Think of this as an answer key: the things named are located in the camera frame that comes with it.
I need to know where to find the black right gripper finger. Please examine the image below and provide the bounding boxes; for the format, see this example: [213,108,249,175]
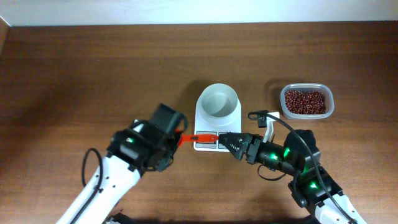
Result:
[224,142,249,161]
[218,132,251,146]

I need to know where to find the orange measuring scoop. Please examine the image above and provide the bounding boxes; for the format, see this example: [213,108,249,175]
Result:
[175,129,218,147]

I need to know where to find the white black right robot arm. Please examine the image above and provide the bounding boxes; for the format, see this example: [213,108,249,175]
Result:
[218,129,366,223]

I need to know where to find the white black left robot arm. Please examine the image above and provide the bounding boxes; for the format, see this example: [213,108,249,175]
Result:
[58,103,188,223]

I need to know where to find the white digital kitchen scale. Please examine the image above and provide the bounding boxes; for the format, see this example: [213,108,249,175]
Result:
[194,101,242,136]

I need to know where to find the white plastic bowl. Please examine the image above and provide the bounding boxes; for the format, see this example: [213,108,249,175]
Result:
[198,83,239,118]

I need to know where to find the red adzuki beans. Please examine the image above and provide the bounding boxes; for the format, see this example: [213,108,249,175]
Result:
[284,90,326,115]

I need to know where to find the clear plastic food container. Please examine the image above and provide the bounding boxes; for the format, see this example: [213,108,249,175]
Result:
[280,83,335,120]

